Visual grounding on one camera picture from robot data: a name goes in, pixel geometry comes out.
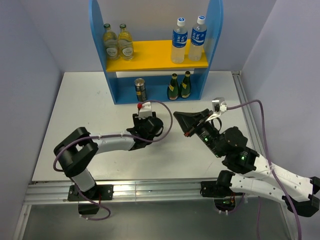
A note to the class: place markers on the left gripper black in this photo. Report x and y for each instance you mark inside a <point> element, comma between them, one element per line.
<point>137,120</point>

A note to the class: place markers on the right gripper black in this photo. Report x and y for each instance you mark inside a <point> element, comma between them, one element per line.
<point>189,120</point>

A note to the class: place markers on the green glass bottle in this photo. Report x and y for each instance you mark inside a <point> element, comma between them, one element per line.
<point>173,88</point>
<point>185,86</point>

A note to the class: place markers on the black gold can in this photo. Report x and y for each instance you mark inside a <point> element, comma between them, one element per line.
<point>140,89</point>

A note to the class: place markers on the Pocari water bottle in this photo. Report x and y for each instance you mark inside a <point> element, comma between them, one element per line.
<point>179,41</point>
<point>197,39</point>

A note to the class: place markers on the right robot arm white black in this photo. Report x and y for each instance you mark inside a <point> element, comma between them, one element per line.
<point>247,170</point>

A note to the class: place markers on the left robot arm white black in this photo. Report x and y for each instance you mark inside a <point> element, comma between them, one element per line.
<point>77,150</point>

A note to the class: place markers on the blue shelf with yellow board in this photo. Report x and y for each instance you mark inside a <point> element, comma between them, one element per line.
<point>154,56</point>

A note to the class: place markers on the right yellow soda water bottle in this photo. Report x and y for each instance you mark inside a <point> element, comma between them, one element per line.
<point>125,42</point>

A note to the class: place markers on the yellow soda water bottle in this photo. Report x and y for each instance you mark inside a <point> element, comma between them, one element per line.
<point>125,42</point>
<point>110,41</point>

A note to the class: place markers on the left yellow soda water bottle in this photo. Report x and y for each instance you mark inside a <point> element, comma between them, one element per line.
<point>110,41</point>

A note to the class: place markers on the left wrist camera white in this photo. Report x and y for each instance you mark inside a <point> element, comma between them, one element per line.
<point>144,110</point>

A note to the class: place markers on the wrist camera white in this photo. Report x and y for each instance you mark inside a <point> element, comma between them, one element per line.
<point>219,106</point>
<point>144,110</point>

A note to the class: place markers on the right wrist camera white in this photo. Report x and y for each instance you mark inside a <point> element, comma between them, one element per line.
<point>219,106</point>

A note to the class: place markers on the aluminium rail frame front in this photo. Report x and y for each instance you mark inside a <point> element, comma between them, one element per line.
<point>124,191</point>

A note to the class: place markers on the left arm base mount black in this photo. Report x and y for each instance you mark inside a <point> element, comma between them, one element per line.
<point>100,192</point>

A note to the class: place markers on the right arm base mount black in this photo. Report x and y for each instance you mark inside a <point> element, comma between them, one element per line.
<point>225,200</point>

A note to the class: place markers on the aluminium rail right side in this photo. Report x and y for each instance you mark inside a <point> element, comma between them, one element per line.
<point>259,144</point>

